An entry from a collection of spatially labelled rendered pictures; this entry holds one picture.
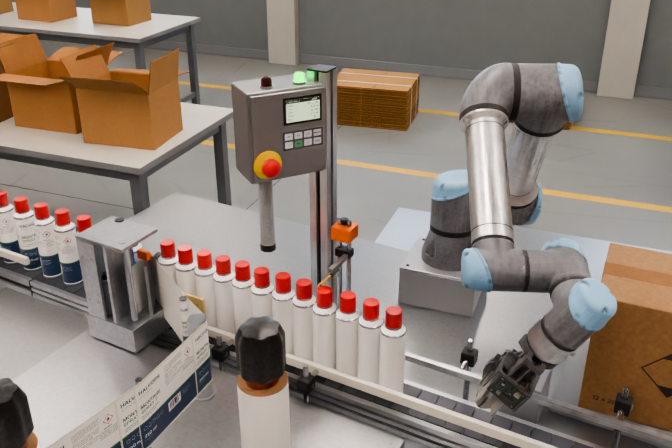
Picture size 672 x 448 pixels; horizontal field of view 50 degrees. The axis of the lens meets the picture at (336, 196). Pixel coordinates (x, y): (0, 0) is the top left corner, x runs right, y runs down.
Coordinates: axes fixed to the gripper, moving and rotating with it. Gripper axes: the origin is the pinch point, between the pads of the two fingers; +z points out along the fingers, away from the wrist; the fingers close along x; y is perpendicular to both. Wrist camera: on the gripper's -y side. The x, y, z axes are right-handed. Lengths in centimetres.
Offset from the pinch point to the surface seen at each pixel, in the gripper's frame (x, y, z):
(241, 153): -68, -1, -7
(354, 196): -88, -249, 159
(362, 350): -23.8, 2.7, 8.4
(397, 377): -15.1, 2.4, 8.0
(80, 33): -316, -250, 201
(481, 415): 2.2, -1.9, 5.0
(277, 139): -63, -3, -15
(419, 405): -8.5, 4.6, 7.7
